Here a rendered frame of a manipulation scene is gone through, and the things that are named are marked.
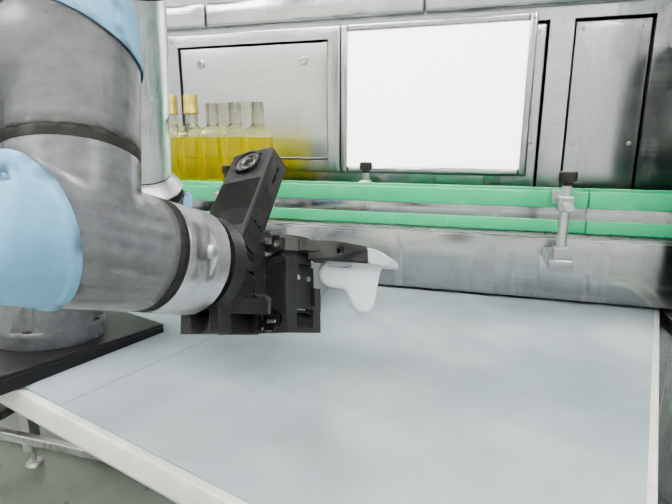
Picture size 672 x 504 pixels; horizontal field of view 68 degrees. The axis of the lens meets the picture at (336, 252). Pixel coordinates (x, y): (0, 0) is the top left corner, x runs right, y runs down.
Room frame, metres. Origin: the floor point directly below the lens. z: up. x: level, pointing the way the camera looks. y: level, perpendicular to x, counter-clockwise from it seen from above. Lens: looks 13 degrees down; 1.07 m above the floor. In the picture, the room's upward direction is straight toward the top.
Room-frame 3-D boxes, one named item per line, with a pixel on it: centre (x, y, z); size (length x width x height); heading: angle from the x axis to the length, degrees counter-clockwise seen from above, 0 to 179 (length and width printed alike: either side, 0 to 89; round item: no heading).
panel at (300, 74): (1.27, 0.00, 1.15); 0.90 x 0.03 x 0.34; 73
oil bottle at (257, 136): (1.18, 0.18, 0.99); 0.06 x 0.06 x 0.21; 74
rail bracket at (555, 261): (0.87, -0.40, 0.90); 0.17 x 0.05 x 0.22; 163
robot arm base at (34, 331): (0.72, 0.43, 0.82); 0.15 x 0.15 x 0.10
